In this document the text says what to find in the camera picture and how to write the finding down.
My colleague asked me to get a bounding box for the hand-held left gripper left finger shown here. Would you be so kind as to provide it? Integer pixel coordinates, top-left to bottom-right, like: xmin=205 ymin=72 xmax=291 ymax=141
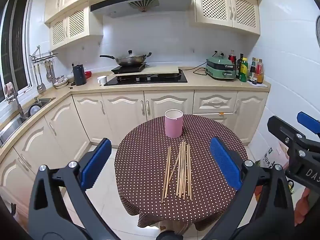
xmin=28 ymin=138 xmax=112 ymax=240

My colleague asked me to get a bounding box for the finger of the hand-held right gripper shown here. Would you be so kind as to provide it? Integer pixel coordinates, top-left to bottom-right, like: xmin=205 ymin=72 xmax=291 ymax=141
xmin=297 ymin=112 xmax=320 ymax=138
xmin=267 ymin=116 xmax=312 ymax=155

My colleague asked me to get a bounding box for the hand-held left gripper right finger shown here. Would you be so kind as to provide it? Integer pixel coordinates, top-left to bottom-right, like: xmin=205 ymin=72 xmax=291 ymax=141
xmin=209 ymin=137 xmax=295 ymax=240

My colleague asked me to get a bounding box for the bundle of wooden chopsticks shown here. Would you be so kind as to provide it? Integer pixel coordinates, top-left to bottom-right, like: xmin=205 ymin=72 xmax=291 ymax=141
xmin=161 ymin=140 xmax=192 ymax=203

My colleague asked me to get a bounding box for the pink chopstick holder cup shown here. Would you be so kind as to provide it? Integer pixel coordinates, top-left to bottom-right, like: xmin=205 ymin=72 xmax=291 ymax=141
xmin=164 ymin=109 xmax=184 ymax=138

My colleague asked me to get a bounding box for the person's right hand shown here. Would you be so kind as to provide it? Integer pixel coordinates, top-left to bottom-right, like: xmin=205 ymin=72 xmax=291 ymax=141
xmin=294 ymin=187 xmax=313 ymax=227

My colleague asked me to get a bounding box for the white rice bag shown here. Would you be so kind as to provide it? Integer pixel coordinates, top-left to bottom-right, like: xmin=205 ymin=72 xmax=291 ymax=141
xmin=260 ymin=142 xmax=290 ymax=170

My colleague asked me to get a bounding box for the brown polka dot tablecloth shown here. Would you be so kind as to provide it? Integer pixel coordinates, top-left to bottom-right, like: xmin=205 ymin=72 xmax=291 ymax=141
xmin=114 ymin=114 xmax=248 ymax=230

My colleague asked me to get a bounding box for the red label sauce bottle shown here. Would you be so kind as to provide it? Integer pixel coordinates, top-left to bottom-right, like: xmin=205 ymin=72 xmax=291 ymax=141
xmin=256 ymin=59 xmax=264 ymax=84

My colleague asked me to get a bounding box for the dark soy sauce bottle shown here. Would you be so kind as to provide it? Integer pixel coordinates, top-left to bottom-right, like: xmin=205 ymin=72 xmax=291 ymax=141
xmin=249 ymin=57 xmax=257 ymax=80

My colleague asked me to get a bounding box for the green bottle yellow cap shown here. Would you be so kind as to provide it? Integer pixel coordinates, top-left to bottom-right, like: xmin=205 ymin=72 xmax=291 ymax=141
xmin=239 ymin=57 xmax=248 ymax=82

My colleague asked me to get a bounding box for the dark oil bottle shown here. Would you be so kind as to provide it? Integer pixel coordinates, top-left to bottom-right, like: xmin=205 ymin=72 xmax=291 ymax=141
xmin=236 ymin=53 xmax=244 ymax=78

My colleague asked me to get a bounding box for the steel sink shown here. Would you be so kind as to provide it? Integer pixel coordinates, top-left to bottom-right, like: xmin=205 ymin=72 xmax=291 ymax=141
xmin=0 ymin=97 xmax=56 ymax=145

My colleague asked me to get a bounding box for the green multi cooker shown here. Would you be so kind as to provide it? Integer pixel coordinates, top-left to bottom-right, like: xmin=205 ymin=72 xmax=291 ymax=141
xmin=205 ymin=51 xmax=237 ymax=81

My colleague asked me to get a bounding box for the stack of bowls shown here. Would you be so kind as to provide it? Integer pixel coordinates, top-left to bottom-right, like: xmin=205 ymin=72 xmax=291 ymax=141
xmin=53 ymin=76 xmax=68 ymax=89

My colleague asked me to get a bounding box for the black knife block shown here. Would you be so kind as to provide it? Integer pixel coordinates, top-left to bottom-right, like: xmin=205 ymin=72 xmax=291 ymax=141
xmin=73 ymin=64 xmax=87 ymax=86

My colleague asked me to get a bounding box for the beige kitchen countertop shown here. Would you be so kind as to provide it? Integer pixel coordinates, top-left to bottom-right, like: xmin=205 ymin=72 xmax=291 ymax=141
xmin=0 ymin=67 xmax=271 ymax=155

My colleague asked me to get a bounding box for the steel ladle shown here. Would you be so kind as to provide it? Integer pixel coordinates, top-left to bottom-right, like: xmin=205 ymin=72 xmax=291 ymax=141
xmin=45 ymin=60 xmax=54 ymax=81
xmin=35 ymin=64 xmax=46 ymax=92

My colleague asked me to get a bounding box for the steel faucet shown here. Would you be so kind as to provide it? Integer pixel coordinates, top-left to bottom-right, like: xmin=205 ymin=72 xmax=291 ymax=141
xmin=4 ymin=90 xmax=25 ymax=117

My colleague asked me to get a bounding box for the black induction cooker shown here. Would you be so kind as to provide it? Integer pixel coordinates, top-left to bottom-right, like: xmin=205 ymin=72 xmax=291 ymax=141
xmin=111 ymin=64 xmax=146 ymax=74

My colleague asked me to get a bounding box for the black glass gas hob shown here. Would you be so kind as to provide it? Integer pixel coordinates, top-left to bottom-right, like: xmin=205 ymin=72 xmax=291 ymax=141
xmin=104 ymin=70 xmax=188 ymax=86

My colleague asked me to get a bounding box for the steel wok with lid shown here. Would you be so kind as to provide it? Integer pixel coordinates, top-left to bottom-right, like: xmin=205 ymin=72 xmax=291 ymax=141
xmin=100 ymin=50 xmax=152 ymax=67

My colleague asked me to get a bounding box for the kitchen window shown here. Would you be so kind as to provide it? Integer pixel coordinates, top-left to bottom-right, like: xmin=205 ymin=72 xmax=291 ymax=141
xmin=0 ymin=0 xmax=32 ymax=103

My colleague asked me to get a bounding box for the black power cable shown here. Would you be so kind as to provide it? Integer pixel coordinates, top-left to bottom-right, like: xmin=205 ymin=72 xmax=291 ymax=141
xmin=179 ymin=66 xmax=208 ymax=76

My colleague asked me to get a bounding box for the wall utensil rack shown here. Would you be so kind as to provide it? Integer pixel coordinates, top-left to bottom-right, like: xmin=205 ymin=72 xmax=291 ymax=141
xmin=29 ymin=45 xmax=58 ymax=64

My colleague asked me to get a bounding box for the cream lattice wall cabinet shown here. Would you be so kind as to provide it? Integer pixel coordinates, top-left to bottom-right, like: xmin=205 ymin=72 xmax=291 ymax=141
xmin=49 ymin=1 xmax=104 ymax=51
xmin=192 ymin=0 xmax=260 ymax=36

